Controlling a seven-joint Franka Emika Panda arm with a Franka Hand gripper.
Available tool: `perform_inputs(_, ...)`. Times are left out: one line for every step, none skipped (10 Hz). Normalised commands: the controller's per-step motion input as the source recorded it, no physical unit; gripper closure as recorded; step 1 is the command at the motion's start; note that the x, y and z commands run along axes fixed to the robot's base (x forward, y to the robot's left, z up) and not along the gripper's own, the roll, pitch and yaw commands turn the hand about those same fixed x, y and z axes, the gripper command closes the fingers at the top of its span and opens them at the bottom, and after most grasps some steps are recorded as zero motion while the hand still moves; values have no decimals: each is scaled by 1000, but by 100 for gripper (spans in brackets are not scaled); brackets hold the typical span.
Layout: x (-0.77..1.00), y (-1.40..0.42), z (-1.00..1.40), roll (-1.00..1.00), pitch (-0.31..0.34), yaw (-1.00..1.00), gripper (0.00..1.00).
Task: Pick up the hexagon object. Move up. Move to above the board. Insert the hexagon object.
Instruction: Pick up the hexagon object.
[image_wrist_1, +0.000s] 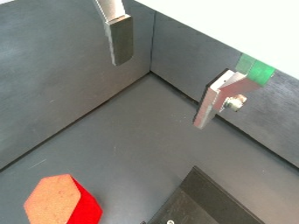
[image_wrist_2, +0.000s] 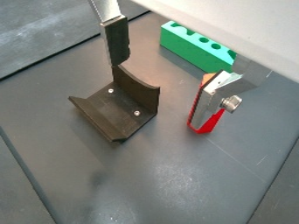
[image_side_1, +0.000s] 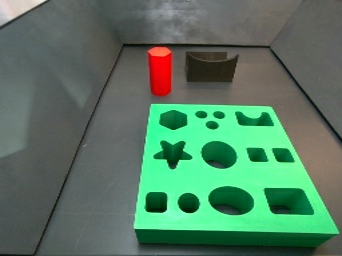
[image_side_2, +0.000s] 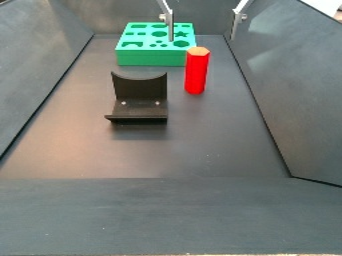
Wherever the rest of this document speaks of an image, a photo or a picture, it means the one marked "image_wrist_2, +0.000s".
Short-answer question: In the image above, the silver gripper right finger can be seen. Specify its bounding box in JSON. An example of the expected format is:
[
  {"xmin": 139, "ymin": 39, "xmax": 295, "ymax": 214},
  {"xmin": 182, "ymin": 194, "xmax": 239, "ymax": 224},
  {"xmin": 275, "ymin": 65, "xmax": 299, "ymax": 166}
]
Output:
[{"xmin": 190, "ymin": 54, "xmax": 274, "ymax": 130}]

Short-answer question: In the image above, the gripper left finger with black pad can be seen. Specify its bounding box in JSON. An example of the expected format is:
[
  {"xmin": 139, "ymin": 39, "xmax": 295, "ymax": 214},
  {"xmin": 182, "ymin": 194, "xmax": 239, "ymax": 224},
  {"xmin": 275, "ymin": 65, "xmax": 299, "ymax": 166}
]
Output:
[{"xmin": 88, "ymin": 0, "xmax": 129, "ymax": 67}]

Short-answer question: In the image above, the red hexagon peg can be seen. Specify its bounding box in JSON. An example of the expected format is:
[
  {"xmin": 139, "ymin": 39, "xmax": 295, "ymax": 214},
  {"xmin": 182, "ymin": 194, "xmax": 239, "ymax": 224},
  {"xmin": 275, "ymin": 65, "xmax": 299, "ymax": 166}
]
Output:
[{"xmin": 187, "ymin": 73, "xmax": 224, "ymax": 134}]

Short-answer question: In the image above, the green shape sorting board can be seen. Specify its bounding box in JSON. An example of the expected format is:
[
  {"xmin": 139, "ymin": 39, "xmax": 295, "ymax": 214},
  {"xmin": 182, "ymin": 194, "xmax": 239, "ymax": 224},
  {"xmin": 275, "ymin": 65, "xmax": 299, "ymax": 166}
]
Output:
[{"xmin": 160, "ymin": 21, "xmax": 236, "ymax": 73}]

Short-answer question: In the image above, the black curved holder stand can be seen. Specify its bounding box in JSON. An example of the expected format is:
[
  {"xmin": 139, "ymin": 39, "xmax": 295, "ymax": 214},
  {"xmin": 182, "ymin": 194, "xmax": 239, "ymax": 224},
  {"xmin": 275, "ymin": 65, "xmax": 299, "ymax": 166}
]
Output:
[{"xmin": 69, "ymin": 66, "xmax": 160, "ymax": 142}]

